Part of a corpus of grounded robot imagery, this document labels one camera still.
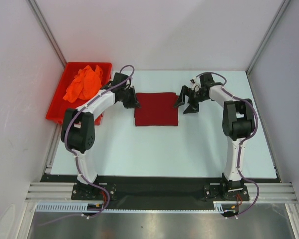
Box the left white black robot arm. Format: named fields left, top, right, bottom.
left=61, top=72, right=140, bottom=199

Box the dark red t shirt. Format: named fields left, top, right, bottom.
left=134, top=92, right=178, bottom=127

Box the orange t shirt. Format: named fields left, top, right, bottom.
left=63, top=65, right=103, bottom=103

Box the red plastic bin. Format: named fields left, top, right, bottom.
left=46, top=62, right=112, bottom=125

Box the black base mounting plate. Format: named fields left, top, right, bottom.
left=39, top=174, right=281, bottom=210

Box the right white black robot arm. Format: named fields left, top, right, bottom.
left=174, top=72, right=259, bottom=200

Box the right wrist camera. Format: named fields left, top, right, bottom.
left=190, top=72, right=214, bottom=91

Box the slotted grey cable duct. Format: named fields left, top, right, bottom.
left=35, top=202, right=238, bottom=214

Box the left corner aluminium post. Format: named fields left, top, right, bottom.
left=26, top=0, right=67, bottom=68

